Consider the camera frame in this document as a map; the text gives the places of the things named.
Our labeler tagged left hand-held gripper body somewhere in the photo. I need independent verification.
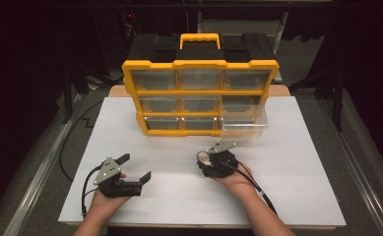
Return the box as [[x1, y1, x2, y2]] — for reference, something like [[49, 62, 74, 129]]
[[93, 156, 145, 199]]

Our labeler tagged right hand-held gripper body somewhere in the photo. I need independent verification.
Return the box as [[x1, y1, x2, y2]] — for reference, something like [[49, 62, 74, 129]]
[[197, 140, 240, 180]]

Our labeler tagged transparent plastic drawer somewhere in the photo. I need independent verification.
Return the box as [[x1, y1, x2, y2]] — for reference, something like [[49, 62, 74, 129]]
[[219, 104, 269, 141]]

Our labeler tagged yellow and black organizer cabinet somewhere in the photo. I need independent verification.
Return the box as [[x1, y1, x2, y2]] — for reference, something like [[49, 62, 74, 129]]
[[121, 32, 281, 138]]

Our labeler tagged person's right hand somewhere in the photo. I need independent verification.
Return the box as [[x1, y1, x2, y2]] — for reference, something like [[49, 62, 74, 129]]
[[213, 161, 263, 202]]

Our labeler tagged person's left hand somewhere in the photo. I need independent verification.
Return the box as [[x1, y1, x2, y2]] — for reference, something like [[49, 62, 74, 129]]
[[90, 172, 132, 218]]

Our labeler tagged white board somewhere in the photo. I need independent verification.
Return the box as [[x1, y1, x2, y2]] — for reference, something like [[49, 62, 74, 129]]
[[58, 95, 347, 228]]

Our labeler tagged black metal stand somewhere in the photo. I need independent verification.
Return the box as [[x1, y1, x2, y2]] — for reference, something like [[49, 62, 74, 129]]
[[288, 58, 349, 133], [60, 62, 114, 125]]

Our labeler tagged grid of clear bins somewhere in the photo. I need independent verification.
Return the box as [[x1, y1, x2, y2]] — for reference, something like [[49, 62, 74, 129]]
[[131, 69, 272, 131]]

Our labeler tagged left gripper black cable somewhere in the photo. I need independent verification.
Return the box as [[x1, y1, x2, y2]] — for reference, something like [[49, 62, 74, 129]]
[[81, 164, 102, 219]]

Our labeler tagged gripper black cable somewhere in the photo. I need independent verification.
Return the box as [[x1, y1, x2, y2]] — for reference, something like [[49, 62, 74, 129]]
[[81, 164, 102, 219], [226, 160, 279, 216]]

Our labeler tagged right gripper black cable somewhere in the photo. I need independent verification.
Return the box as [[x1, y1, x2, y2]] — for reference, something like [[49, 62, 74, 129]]
[[226, 160, 279, 216]]

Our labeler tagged black floor cable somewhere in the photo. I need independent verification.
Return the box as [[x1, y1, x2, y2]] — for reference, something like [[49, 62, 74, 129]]
[[58, 97, 104, 182]]

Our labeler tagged metal floor rail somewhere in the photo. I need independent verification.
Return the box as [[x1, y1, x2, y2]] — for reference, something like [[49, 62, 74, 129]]
[[1, 92, 85, 236], [315, 96, 383, 236]]

